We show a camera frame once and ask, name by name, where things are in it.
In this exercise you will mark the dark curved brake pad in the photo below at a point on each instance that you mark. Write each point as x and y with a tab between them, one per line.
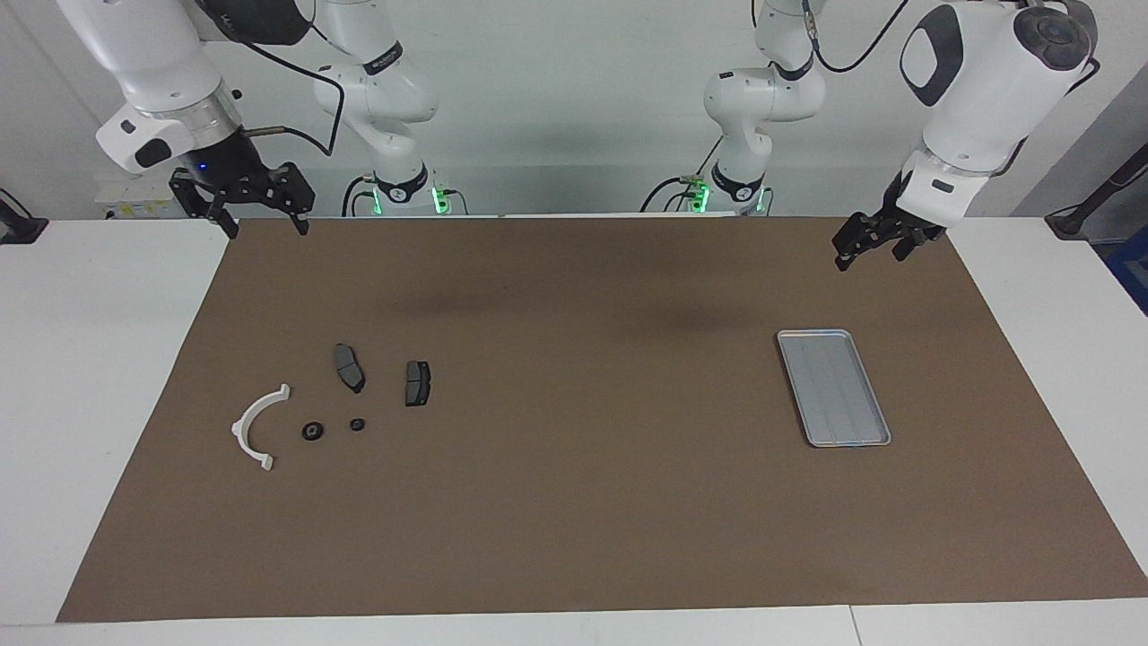
348	366

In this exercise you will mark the black table clamp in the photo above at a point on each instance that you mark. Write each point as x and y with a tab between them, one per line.
18	229

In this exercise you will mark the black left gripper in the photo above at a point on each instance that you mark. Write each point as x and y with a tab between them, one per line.
888	222

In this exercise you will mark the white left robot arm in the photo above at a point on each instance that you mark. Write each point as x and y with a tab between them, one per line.
978	99

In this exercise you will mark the silver metal tray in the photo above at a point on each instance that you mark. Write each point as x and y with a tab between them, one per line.
834	388

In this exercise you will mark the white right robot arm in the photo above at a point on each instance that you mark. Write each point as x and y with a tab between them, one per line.
152	54

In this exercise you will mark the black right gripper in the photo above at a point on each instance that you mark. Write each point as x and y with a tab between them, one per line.
229	170

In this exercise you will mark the large black bearing gear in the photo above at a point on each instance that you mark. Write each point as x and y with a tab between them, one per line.
313	431

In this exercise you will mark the white box with labels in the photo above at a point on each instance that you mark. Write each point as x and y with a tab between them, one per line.
126	202

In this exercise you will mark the brown table mat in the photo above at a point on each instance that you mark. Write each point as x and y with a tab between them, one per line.
574	502

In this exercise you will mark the blue crate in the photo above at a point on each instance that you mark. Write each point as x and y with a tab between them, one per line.
1132	269

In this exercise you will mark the white curved plastic bracket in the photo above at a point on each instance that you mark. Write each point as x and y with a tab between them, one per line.
244	422

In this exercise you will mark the dark rectangular brake pad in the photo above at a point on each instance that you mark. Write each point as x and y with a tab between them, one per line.
418	383

